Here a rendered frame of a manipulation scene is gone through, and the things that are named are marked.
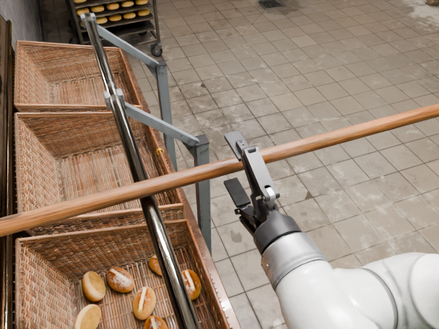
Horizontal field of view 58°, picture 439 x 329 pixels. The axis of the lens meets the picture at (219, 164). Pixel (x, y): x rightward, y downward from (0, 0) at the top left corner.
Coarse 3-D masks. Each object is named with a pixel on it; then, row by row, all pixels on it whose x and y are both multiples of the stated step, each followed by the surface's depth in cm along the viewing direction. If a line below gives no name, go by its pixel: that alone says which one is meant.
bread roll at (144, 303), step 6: (144, 288) 117; (150, 288) 119; (138, 294) 115; (144, 294) 115; (150, 294) 116; (138, 300) 114; (144, 300) 114; (150, 300) 115; (138, 306) 113; (144, 306) 113; (150, 306) 114; (138, 312) 113; (144, 312) 113; (150, 312) 114; (138, 318) 113; (144, 318) 114
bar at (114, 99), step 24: (96, 24) 131; (96, 48) 113; (120, 96) 97; (168, 96) 159; (120, 120) 89; (144, 120) 105; (168, 120) 167; (168, 144) 176; (192, 144) 117; (144, 168) 79; (144, 216) 70; (168, 240) 66; (168, 264) 62; (168, 288) 60; (192, 312) 57
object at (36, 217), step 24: (384, 120) 84; (408, 120) 85; (288, 144) 78; (312, 144) 79; (336, 144) 82; (192, 168) 73; (216, 168) 73; (240, 168) 75; (120, 192) 69; (144, 192) 70; (24, 216) 65; (48, 216) 66; (72, 216) 67
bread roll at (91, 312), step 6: (90, 306) 113; (96, 306) 114; (84, 312) 111; (90, 312) 111; (96, 312) 113; (78, 318) 109; (84, 318) 110; (90, 318) 111; (96, 318) 112; (78, 324) 108; (84, 324) 109; (90, 324) 110; (96, 324) 112
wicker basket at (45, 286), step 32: (32, 256) 108; (64, 256) 115; (96, 256) 120; (128, 256) 125; (192, 256) 130; (32, 288) 101; (64, 288) 118; (160, 288) 123; (32, 320) 94; (64, 320) 109; (128, 320) 116; (224, 320) 101
